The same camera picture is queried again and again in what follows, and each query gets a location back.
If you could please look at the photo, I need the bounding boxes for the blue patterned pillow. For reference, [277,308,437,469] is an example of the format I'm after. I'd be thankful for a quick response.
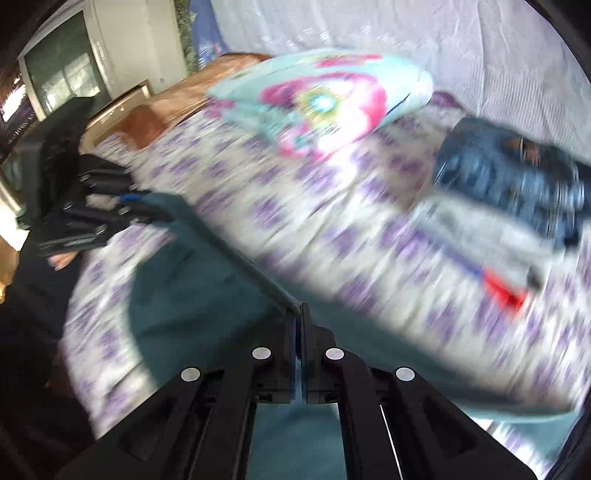
[188,0,229,70]

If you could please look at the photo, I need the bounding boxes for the folded blue jeans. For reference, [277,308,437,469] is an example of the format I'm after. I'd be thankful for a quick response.
[434,116,590,249]

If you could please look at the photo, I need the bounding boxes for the brown orange pillow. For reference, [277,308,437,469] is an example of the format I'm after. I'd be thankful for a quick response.
[115,53,270,151]

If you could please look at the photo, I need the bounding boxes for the left hand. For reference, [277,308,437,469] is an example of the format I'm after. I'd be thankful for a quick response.
[47,252,81,271]

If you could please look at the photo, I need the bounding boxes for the folded teal pink floral quilt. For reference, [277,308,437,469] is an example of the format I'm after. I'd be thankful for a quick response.
[207,48,434,161]

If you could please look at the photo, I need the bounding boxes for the folded grey garment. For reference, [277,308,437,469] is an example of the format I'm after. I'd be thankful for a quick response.
[412,193,565,291]

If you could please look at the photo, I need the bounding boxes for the teal fleece pants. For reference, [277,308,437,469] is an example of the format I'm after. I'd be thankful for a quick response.
[128,193,590,479]

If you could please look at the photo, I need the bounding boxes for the folded red blue garment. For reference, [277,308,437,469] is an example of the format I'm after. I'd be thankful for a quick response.
[456,257,528,314]

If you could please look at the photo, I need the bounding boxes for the purple floral bedsheet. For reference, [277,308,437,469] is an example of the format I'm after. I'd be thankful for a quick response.
[59,91,588,478]

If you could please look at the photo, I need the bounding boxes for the black sleeved left forearm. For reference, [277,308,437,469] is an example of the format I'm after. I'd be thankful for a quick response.
[1,236,94,479]

